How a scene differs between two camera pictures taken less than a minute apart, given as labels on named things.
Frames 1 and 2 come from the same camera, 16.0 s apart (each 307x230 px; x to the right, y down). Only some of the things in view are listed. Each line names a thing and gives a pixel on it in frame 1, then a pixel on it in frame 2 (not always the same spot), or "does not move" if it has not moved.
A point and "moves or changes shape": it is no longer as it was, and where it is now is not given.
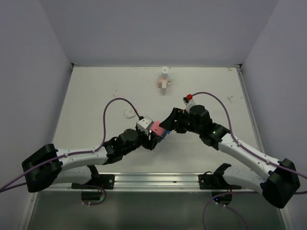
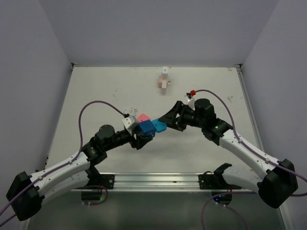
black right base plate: [215, 181] does not move
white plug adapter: [129, 112] does not move
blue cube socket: [166, 132] moves or changes shape
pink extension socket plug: [156, 128] moves or changes shape
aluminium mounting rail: [72, 181] does not move
